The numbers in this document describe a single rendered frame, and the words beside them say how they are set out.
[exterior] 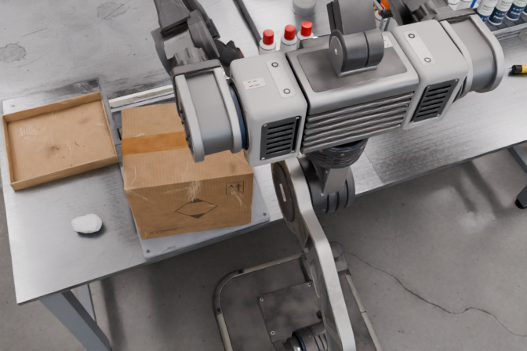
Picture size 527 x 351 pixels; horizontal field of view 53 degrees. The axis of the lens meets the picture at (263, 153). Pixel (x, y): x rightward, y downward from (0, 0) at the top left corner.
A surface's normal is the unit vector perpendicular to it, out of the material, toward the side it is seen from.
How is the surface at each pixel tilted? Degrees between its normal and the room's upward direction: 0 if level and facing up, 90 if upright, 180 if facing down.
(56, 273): 0
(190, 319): 0
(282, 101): 0
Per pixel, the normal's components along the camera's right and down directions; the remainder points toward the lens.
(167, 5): -0.12, -0.07
